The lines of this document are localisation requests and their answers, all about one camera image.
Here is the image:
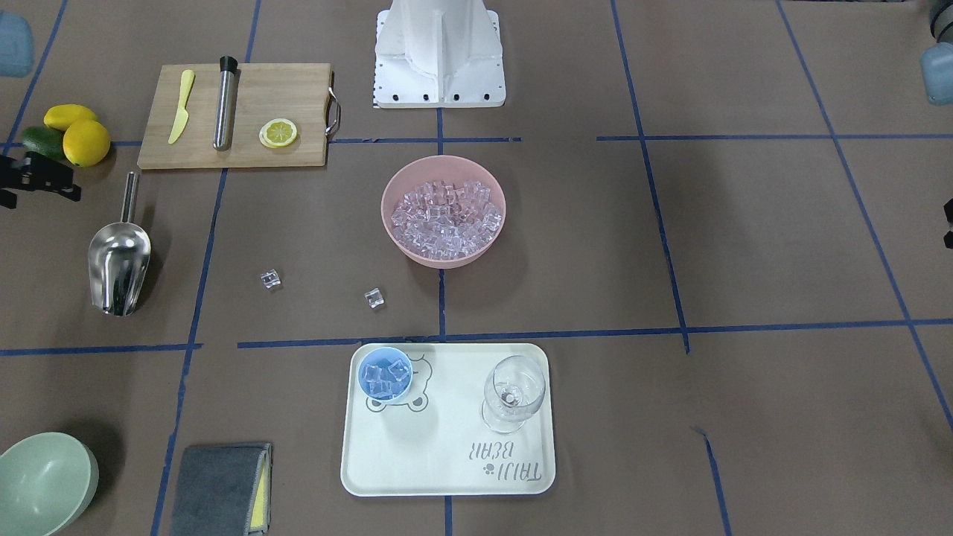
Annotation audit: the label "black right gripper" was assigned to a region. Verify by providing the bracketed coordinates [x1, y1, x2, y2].
[1, 152, 82, 209]

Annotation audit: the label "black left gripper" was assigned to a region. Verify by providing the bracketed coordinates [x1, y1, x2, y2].
[943, 198, 953, 249]

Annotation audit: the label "metal ice scoop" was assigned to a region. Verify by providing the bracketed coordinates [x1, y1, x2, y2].
[86, 172, 152, 318]

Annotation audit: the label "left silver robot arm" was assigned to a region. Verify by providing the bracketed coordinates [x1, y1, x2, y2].
[920, 1, 952, 106]

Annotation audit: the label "fallen clear ice cube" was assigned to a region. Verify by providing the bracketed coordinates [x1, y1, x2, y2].
[259, 270, 283, 291]

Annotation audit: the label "light blue cup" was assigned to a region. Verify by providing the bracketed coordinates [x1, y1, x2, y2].
[357, 347, 414, 404]

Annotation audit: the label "clear ice cubes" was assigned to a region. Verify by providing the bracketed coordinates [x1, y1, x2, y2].
[384, 179, 504, 261]

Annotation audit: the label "ice cubes in cup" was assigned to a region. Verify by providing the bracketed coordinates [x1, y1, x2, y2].
[358, 360, 414, 401]

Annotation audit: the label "green lime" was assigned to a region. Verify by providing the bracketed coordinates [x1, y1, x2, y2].
[21, 126, 67, 162]

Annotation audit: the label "yellow lemon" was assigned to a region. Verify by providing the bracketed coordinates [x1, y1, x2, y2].
[63, 119, 112, 168]
[43, 103, 98, 133]

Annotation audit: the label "wooden cutting board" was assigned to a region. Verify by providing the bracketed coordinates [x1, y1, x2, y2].
[138, 63, 333, 170]

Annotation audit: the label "yellow plastic knife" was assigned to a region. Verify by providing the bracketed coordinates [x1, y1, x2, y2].
[167, 70, 195, 145]

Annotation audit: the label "metal rod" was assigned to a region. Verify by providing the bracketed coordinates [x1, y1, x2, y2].
[212, 57, 238, 152]

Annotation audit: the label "lemon slice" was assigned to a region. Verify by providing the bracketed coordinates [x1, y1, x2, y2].
[258, 118, 299, 149]

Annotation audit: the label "green bowl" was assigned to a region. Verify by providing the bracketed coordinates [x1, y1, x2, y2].
[1, 432, 100, 535]

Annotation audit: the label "pink bowl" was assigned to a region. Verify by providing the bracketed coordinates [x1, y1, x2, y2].
[379, 155, 507, 270]

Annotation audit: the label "cream bear tray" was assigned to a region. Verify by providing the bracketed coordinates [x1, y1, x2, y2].
[340, 343, 557, 497]

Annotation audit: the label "clear wine glass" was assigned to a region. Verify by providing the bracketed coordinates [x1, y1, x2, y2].
[480, 355, 547, 434]

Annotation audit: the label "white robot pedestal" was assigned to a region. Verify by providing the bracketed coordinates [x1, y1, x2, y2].
[372, 1, 507, 109]

